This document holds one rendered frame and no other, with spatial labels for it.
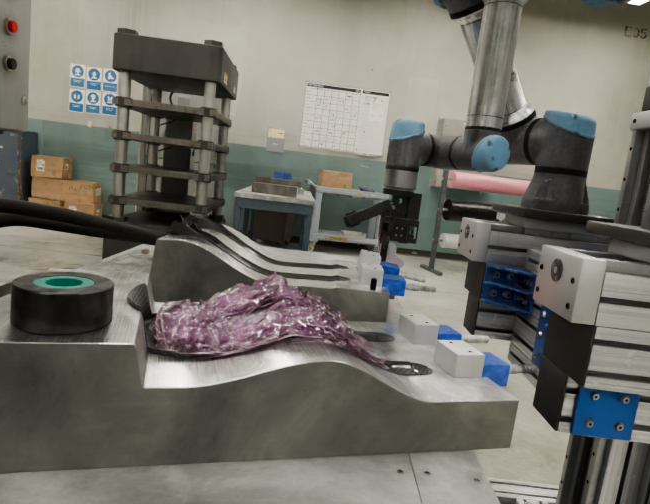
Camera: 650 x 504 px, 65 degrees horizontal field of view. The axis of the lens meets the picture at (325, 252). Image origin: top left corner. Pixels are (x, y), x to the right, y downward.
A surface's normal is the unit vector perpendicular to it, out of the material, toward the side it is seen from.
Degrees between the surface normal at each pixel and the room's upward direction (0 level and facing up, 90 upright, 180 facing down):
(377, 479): 0
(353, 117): 90
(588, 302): 90
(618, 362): 90
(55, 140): 90
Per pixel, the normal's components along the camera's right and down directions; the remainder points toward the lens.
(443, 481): 0.12, -0.98
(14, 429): 0.28, 0.18
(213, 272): -0.02, 0.15
